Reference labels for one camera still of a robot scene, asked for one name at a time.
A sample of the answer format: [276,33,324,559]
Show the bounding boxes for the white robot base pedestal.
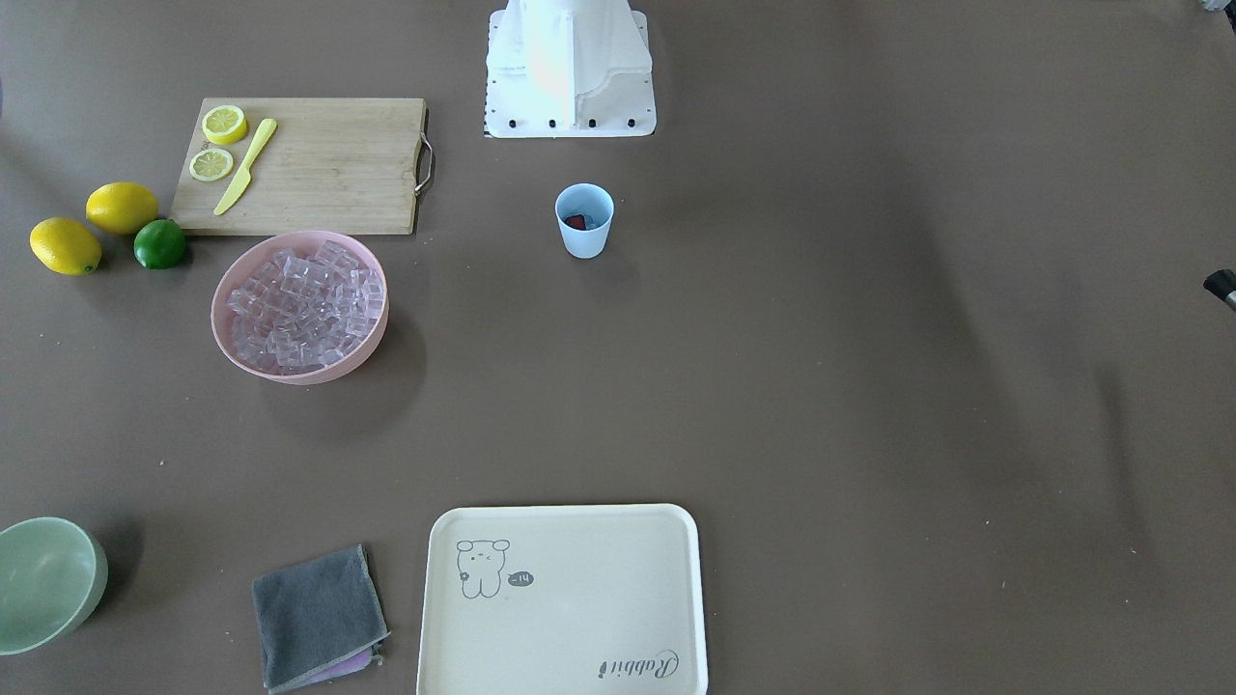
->
[483,1,658,139]

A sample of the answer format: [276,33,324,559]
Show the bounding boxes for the lemon slice on board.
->
[185,147,235,183]

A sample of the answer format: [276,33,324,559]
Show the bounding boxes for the lemon half near board corner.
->
[200,104,248,145]

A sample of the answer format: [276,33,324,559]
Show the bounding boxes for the pink bowl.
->
[210,231,389,387]

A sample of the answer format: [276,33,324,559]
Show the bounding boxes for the grey folded cloth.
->
[251,543,391,694]

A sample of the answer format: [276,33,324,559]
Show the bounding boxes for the wooden cutting board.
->
[167,96,433,236]

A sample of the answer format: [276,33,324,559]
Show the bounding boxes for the green lime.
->
[132,216,188,270]

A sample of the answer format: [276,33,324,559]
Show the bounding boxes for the light blue plastic cup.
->
[552,183,616,258]

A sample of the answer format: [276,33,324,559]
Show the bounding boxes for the pale green bowl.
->
[1,517,109,655]

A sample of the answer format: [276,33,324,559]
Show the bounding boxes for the cream rabbit serving tray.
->
[415,503,708,694]

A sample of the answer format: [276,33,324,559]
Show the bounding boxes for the whole yellow lemon outer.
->
[28,216,103,276]

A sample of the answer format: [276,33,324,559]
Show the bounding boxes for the whole yellow lemon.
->
[85,181,159,235]
[28,216,103,276]

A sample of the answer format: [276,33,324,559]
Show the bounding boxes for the steel muddler black tip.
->
[1201,268,1236,310]

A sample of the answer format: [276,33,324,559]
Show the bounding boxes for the yellow plastic knife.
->
[213,117,278,216]

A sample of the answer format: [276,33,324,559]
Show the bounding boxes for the pile of clear ice cubes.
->
[226,239,384,373]

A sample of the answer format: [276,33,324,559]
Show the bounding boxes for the whole yellow lemon inner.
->
[85,181,159,235]

